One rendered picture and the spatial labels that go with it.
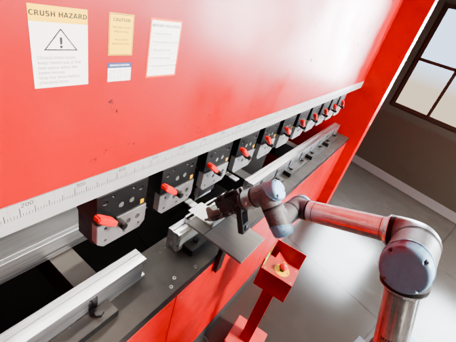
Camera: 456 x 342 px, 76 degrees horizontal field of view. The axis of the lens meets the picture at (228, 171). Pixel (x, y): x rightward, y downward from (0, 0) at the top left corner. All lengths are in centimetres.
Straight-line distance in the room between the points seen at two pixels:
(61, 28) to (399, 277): 85
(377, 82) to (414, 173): 208
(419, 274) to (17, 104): 86
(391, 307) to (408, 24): 241
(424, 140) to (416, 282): 390
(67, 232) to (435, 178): 435
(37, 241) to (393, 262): 103
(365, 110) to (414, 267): 233
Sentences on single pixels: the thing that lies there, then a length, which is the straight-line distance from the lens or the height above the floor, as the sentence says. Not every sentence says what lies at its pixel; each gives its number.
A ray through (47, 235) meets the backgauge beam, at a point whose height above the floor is 99.
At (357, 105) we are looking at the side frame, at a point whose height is 119.
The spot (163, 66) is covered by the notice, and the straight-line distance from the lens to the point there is 67.
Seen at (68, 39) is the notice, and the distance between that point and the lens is 54.
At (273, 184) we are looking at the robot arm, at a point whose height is 130.
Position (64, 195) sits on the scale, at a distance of 66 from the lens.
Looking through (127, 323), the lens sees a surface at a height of 87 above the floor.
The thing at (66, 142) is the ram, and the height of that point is 150.
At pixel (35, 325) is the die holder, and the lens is 98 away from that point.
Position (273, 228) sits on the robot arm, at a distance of 100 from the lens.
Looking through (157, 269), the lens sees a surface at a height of 87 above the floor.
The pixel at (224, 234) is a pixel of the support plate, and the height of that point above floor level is 100.
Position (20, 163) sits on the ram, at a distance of 58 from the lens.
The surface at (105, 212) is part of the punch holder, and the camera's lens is 76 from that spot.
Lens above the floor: 180
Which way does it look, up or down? 31 degrees down
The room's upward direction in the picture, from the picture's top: 16 degrees clockwise
